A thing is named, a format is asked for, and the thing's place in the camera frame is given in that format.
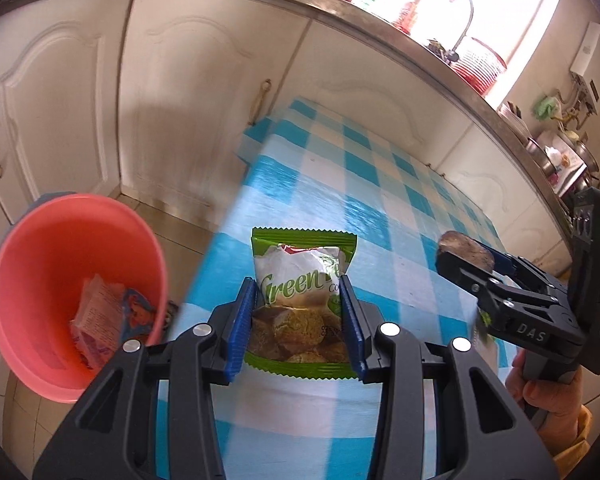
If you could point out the red plastic basket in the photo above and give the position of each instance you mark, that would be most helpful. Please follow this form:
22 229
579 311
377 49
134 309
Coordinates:
480 67

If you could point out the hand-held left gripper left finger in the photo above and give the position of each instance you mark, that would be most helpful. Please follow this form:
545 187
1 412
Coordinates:
242 332

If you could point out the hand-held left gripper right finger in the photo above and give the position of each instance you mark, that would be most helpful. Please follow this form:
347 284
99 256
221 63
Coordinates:
352 332

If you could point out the brown lumpy food piece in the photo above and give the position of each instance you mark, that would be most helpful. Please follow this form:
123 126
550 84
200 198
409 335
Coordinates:
467 247

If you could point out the green cookie packet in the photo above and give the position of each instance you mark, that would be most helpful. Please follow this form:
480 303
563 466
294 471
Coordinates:
300 285

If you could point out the steel kitchen countertop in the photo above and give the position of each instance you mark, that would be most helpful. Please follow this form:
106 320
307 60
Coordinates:
325 10

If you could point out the pink translucent wrapper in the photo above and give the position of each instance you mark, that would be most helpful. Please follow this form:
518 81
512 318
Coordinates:
97 315

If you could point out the steel pot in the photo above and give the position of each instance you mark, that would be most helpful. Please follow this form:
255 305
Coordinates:
575 152

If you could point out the person's right hand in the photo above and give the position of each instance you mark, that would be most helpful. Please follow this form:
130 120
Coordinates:
545 400

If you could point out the white cabinet door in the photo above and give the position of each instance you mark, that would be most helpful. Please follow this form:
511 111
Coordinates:
190 110
500 195
380 75
55 110

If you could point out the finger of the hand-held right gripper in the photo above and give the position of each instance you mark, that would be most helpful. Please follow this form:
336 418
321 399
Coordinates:
460 267
522 272

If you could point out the blue orange wrapper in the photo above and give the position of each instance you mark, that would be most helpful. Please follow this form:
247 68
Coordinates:
137 310

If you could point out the person's right forearm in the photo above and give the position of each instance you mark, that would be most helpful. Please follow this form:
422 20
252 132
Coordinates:
567 435

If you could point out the red plastic bucket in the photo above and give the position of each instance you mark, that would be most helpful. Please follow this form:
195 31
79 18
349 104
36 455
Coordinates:
55 260

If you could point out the white water heater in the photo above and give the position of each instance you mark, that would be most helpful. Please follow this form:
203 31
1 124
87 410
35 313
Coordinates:
592 55

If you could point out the curved steel faucet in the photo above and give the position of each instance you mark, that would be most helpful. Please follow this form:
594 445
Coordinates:
461 40

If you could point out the blue white checkered tablecloth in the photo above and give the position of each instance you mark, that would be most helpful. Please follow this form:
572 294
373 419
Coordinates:
355 185

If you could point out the green cloth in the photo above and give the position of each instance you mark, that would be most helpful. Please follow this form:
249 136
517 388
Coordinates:
550 107

